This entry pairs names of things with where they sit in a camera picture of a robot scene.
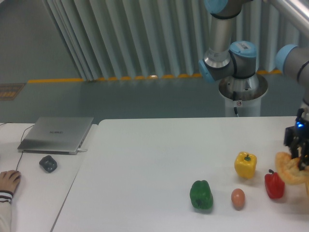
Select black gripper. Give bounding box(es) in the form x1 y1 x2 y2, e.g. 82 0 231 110
283 108 309 171

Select golden triangular bread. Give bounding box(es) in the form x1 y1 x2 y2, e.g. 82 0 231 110
275 152 309 185

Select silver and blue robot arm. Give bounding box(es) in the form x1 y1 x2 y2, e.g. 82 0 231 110
198 0 309 171

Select white striped sleeve forearm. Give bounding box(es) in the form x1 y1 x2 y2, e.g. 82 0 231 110
0 190 13 232

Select yellow woven basket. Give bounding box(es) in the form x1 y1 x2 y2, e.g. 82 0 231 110
304 180 309 197

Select person's hand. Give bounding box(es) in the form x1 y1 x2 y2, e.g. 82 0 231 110
0 170 21 194

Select red bell pepper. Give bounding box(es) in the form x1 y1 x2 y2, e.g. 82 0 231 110
264 169 285 199

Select yellow bell pepper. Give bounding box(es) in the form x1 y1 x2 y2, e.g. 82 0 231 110
234 152 257 179

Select brown egg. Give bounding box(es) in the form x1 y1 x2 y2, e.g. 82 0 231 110
231 188 245 208

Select green bell pepper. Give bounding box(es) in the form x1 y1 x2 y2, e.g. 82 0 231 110
189 180 213 210

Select silver closed laptop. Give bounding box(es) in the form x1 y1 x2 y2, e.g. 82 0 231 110
18 117 93 155

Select small black plastic device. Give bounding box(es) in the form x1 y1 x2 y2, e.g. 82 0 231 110
39 155 57 173

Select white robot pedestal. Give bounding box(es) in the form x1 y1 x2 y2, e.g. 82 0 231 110
219 74 268 117

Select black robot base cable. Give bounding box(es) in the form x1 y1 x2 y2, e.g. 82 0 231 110
232 91 240 117

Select dark mouse cable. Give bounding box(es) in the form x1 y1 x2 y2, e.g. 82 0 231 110
0 121 36 172

